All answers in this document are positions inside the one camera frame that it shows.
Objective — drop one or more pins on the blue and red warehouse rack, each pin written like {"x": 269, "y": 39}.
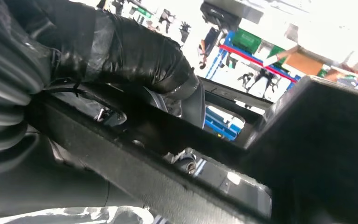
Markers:
{"x": 253, "y": 60}

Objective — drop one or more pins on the green plastic crate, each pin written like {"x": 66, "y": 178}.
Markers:
{"x": 247, "y": 40}

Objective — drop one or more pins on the brown cardboard box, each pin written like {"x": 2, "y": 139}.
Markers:
{"x": 302, "y": 61}

